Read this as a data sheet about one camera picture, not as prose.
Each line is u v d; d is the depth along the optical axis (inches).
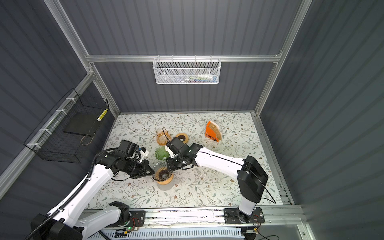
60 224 15.0
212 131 39.1
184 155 23.9
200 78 36.0
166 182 29.8
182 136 41.4
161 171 31.2
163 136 41.2
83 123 32.3
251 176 17.3
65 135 28.4
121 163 22.0
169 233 27.7
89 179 18.4
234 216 28.7
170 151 25.3
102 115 32.1
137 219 28.4
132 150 25.4
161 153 37.2
